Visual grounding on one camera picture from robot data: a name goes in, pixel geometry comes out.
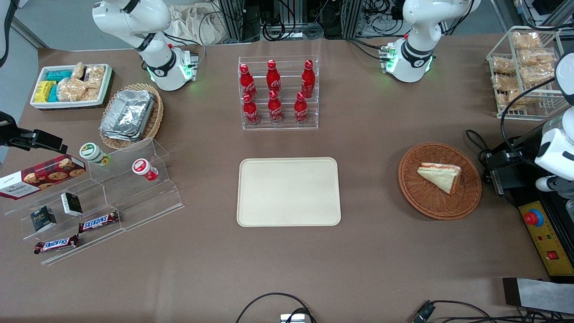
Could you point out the red emergency stop button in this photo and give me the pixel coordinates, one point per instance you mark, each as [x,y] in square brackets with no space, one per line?
[533,218]

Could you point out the oval tan wicker basket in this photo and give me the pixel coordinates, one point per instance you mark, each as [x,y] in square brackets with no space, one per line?
[157,121]

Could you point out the stack of foil containers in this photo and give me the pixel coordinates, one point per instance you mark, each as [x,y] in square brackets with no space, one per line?
[128,114]

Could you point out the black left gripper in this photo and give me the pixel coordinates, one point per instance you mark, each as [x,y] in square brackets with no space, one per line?
[521,151]

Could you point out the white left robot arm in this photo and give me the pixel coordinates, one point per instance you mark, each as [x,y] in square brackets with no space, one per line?
[417,45]

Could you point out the grey black flat plate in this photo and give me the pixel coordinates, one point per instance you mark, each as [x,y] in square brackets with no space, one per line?
[538,295]

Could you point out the clear bag of rice crackers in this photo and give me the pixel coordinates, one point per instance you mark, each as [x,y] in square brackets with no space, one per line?
[95,76]
[93,93]
[71,89]
[78,71]

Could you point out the white rectangular snack tray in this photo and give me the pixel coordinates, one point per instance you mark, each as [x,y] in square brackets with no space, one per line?
[40,104]

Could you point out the clear acrylic bottle rack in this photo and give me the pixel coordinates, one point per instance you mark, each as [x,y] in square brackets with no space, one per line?
[287,125]

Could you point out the aluminium frame rack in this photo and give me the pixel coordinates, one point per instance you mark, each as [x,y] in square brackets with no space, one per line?
[235,18]

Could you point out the silver connector block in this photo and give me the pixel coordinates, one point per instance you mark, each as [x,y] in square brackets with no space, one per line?
[292,318]

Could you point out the red lid yogurt cup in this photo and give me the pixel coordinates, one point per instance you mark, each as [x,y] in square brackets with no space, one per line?
[144,169]

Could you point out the beige plastic serving tray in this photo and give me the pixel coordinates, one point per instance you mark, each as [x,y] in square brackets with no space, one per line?
[289,193]

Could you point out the teal snack packet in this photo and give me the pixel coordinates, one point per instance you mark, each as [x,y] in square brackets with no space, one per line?
[54,93]
[60,75]

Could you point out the red tartan cookie box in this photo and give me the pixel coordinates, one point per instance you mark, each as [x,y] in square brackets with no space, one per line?
[45,177]

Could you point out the brown Snickers bar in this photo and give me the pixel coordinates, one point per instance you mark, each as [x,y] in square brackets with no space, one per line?
[99,221]
[57,244]

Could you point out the clear bag of bread snacks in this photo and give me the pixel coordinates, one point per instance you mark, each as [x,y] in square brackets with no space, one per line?
[538,58]
[504,83]
[509,99]
[536,74]
[526,40]
[504,66]

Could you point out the yellow snack packet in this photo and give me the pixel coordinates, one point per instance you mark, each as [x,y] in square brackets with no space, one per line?
[44,91]

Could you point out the clear acrylic stepped shelf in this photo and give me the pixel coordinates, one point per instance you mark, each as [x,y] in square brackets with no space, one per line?
[27,211]
[143,202]

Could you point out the small black box gold print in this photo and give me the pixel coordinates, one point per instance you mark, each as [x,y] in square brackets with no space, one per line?
[43,220]

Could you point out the triangular sandwich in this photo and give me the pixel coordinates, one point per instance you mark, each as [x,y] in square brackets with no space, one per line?
[441,176]

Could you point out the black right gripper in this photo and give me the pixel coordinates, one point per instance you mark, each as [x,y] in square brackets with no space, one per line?
[5,124]

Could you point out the beige crumpled cloth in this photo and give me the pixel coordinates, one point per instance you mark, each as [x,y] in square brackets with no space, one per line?
[197,24]

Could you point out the green lid yogurt cup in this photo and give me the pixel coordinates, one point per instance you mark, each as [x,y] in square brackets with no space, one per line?
[93,153]

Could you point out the round brown wicker basket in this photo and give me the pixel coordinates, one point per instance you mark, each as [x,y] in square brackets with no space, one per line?
[421,197]

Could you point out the small black box white label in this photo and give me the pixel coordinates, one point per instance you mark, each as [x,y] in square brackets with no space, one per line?
[71,204]

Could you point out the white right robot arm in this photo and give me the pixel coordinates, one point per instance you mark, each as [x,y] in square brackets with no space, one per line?
[152,40]

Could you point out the black control box yellow panel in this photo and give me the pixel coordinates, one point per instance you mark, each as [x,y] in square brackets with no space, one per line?
[549,244]

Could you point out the red cola bottle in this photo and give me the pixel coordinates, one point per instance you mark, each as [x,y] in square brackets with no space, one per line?
[247,83]
[273,78]
[308,80]
[275,109]
[301,110]
[250,111]

